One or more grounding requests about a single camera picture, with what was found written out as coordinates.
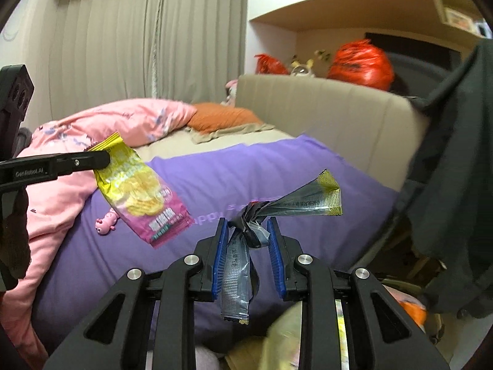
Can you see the orange snack bag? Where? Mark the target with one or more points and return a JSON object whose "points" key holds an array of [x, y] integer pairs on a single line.
{"points": [[415, 311]]}

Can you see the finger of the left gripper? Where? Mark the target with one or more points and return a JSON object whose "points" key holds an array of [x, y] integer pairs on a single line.
{"points": [[67, 164]]}

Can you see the yellow pink chips bag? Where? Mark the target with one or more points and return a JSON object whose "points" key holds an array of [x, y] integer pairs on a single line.
{"points": [[139, 195]]}

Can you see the pink plush toy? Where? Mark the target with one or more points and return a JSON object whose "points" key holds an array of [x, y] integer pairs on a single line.
{"points": [[230, 88]]}

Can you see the large red plastic bag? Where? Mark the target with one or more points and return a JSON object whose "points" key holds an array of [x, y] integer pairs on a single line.
{"points": [[361, 63]]}

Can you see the white toy with ears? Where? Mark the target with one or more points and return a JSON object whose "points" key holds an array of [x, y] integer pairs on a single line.
{"points": [[300, 69]]}

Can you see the pink duvet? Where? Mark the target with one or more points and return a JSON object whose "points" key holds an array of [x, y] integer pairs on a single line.
{"points": [[53, 206]]}

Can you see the grey pleated curtain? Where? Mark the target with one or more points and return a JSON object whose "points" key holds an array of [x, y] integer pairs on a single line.
{"points": [[84, 53]]}

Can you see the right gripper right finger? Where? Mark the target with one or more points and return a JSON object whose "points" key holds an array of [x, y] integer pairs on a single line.
{"points": [[352, 307]]}

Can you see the small red plastic bag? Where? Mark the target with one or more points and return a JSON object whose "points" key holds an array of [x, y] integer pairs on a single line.
{"points": [[267, 64]]}

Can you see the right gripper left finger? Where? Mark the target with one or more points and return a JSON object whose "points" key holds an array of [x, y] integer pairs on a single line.
{"points": [[115, 334]]}

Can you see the picture frame on shelf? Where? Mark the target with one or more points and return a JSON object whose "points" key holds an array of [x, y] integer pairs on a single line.
{"points": [[459, 20]]}

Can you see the yellow trash bag bin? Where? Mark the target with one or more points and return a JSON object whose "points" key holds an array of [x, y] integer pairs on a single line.
{"points": [[280, 349]]}

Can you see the beige padded headboard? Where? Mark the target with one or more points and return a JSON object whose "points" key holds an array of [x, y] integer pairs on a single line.
{"points": [[375, 131]]}

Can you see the pink pig toy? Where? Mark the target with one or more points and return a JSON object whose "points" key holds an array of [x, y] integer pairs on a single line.
{"points": [[106, 224]]}

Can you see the beige bed sheet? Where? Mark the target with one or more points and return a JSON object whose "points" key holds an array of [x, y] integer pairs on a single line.
{"points": [[188, 141]]}

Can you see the knotted silver foil wrapper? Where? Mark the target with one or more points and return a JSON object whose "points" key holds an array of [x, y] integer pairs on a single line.
{"points": [[256, 227]]}

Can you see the black jacket on chair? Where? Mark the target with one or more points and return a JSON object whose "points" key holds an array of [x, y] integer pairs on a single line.
{"points": [[447, 194]]}

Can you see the orange pillow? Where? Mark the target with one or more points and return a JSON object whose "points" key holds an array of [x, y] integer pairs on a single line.
{"points": [[211, 117]]}

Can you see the purple bed blanket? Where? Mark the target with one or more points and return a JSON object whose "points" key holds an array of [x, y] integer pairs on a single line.
{"points": [[212, 185]]}

